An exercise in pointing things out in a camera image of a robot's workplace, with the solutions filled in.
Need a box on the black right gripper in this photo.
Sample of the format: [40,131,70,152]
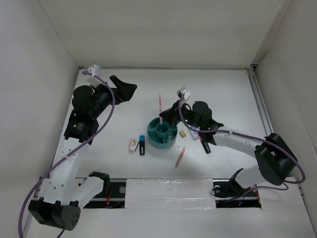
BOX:
[159,100,203,130]

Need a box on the red gel pen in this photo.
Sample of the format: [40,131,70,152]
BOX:
[159,94,162,125]

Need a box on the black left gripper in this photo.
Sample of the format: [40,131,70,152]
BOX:
[90,76,137,119]

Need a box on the small tan eraser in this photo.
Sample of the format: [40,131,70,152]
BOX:
[179,130,186,138]

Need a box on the pink black highlighter marker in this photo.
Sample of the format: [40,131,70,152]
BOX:
[200,135,211,154]

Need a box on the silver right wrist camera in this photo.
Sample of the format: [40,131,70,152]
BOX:
[176,87,191,101]

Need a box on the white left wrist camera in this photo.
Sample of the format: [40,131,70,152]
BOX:
[85,64,101,87]

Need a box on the teal round desk organizer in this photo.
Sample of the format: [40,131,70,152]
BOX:
[147,118,178,149]

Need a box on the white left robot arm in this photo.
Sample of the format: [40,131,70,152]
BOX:
[28,73,137,231]

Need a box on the blue black highlighter marker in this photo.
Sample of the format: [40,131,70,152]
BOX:
[139,135,145,155]

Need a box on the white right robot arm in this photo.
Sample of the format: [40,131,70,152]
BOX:
[159,87,299,199]

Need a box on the pink mini stapler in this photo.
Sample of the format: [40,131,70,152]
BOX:
[129,139,139,153]

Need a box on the small blue capped glue bottle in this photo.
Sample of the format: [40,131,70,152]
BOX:
[189,125,200,140]

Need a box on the pink wooden pencil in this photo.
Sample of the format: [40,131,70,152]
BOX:
[175,147,186,168]

